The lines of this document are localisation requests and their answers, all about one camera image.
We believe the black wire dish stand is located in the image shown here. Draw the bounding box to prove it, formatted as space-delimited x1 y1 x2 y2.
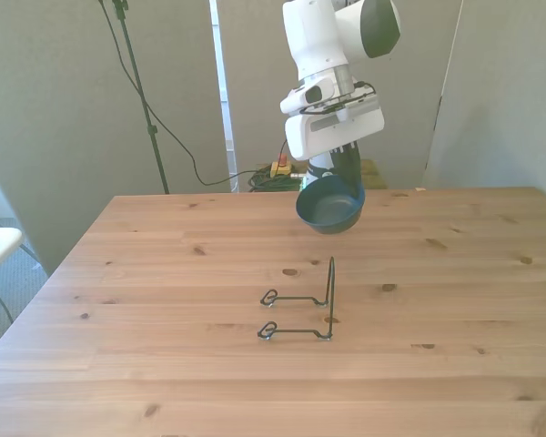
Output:
257 256 338 343

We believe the green coiled cable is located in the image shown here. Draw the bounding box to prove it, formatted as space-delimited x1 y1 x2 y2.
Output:
248 168 308 193

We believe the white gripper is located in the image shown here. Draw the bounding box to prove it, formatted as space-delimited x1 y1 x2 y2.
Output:
284 93 387 195

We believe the yellow emergency stop box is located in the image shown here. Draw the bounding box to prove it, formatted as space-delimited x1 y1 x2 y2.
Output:
270 154 294 179

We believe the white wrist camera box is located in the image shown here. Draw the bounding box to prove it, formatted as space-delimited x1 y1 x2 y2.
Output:
279 76 338 117

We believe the black camera stand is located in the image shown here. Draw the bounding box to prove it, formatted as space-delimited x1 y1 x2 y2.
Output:
111 0 171 196

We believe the dark blue bowl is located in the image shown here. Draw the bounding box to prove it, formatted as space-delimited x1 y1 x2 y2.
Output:
295 175 367 237

